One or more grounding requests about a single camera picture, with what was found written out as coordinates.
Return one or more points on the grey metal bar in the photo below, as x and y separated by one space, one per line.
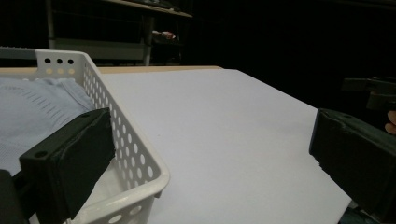
17 53

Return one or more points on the white perforated plastic basket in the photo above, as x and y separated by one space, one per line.
130 155

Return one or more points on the light blue knitted cloth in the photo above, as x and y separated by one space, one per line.
34 112

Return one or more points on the red and white item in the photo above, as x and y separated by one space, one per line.
164 34

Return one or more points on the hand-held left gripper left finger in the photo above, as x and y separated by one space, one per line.
68 155

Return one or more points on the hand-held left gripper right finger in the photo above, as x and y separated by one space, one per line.
358 155

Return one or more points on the metal frame shelf table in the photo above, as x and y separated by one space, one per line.
102 48

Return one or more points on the white table cover sheet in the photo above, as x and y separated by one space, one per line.
224 130

